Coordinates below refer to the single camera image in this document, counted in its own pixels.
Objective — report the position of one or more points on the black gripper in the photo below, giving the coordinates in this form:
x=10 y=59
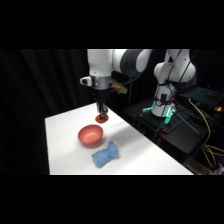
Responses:
x=100 y=95

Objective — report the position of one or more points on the red ball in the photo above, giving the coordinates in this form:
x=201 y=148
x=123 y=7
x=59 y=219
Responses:
x=102 y=119

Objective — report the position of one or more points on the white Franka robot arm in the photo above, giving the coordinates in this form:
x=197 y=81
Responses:
x=173 y=70

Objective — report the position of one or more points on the pink bowl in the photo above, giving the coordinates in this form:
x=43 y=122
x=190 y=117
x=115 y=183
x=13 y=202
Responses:
x=90 y=135

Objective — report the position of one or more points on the blue crumpled cloth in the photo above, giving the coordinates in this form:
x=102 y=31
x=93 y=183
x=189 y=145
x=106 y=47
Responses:
x=105 y=156

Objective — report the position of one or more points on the black curtain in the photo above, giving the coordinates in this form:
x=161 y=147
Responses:
x=36 y=106

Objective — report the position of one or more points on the black robot stand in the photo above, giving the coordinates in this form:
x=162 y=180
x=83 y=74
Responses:
x=173 y=130

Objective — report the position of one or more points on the black laptop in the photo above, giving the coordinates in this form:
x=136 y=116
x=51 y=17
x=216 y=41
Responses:
x=204 y=96

